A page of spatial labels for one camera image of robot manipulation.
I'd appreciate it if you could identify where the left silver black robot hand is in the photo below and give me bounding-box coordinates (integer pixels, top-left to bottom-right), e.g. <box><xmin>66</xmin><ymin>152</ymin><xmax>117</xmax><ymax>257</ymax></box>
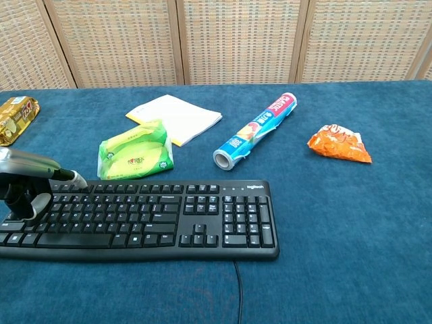
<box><xmin>0</xmin><ymin>146</ymin><xmax>88</xmax><ymax>227</ymax></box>

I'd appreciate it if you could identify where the black Logitech keyboard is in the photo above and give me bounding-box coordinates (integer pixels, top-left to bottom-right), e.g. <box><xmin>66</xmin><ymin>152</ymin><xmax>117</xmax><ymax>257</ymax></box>
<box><xmin>0</xmin><ymin>179</ymin><xmax>281</xmax><ymax>263</ymax></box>

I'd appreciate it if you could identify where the gold snack package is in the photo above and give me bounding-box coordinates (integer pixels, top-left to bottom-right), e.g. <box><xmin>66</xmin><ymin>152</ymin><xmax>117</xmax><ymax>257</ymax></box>
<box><xmin>0</xmin><ymin>96</ymin><xmax>41</xmax><ymax>147</ymax></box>

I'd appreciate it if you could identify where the green tissue pack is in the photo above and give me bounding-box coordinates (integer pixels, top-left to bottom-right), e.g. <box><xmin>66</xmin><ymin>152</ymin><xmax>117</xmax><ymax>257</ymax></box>
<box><xmin>97</xmin><ymin>118</ymin><xmax>175</xmax><ymax>181</ymax></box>

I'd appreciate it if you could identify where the white yellow notepad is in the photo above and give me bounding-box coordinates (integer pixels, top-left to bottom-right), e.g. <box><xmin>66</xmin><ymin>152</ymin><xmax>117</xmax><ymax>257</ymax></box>
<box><xmin>125</xmin><ymin>94</ymin><xmax>223</xmax><ymax>147</ymax></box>

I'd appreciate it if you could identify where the blue plastic wrap roll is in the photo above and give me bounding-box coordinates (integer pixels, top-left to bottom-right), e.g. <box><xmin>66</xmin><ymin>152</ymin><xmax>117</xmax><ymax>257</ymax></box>
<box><xmin>213</xmin><ymin>92</ymin><xmax>298</xmax><ymax>171</ymax></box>

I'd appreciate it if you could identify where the woven folding screen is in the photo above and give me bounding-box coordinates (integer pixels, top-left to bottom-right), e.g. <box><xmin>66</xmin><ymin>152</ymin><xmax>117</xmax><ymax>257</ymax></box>
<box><xmin>0</xmin><ymin>0</ymin><xmax>432</xmax><ymax>91</ymax></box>

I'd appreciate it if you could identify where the blue table mat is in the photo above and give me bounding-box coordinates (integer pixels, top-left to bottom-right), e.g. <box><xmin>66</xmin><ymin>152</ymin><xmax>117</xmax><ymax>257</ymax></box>
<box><xmin>0</xmin><ymin>79</ymin><xmax>432</xmax><ymax>324</ymax></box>

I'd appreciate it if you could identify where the orange snack bag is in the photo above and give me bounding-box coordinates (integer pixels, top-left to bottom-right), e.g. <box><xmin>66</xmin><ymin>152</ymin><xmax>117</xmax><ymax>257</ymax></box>
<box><xmin>306</xmin><ymin>124</ymin><xmax>373</xmax><ymax>165</ymax></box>

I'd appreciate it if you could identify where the black keyboard cable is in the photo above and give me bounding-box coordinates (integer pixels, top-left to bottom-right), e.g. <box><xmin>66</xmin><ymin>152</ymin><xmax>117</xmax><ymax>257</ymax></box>
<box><xmin>232</xmin><ymin>259</ymin><xmax>244</xmax><ymax>324</ymax></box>

